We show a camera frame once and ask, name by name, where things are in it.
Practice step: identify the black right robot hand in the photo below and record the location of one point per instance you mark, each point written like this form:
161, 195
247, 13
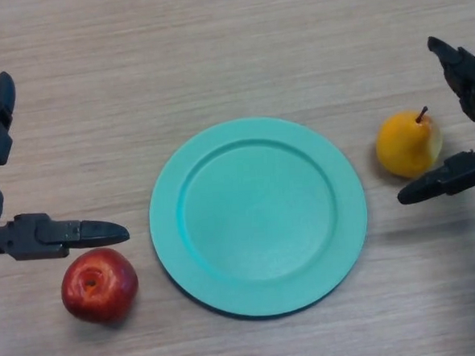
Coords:
465, 79

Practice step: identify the yellow pear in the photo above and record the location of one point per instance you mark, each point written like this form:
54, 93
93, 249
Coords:
405, 147

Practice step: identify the green round plate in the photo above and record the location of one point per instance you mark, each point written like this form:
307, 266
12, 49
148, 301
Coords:
258, 219

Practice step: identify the red apple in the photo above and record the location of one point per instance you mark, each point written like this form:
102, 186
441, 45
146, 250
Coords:
99, 285

